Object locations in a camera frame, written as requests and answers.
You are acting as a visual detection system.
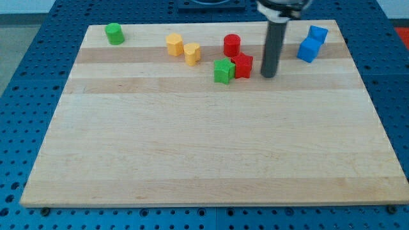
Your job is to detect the wooden board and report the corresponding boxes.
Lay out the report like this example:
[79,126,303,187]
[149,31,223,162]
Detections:
[20,20,408,208]

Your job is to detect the blue cube block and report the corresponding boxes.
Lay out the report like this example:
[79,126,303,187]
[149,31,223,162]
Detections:
[297,37,322,63]

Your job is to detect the blue pentagon block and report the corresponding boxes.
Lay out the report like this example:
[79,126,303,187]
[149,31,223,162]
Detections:
[307,26,328,44]

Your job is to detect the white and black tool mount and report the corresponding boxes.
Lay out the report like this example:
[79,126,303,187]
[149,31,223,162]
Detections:
[256,0,312,23]

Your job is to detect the yellow hexagon block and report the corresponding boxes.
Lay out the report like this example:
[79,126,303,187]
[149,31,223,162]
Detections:
[166,33,184,56]

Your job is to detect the red star block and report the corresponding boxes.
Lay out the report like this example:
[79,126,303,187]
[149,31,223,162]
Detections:
[231,52,253,79]

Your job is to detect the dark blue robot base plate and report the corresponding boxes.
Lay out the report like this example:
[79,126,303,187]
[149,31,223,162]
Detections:
[177,0,246,12]

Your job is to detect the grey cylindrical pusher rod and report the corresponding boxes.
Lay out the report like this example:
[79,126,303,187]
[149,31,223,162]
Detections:
[260,22,287,78]

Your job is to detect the green cylinder block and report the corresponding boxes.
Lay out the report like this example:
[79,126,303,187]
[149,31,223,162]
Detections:
[105,22,125,45]

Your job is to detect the red cylinder block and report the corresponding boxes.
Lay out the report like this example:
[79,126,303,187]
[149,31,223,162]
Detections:
[223,34,241,57]

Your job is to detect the green star block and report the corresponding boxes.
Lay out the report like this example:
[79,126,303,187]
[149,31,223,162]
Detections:
[213,57,236,84]

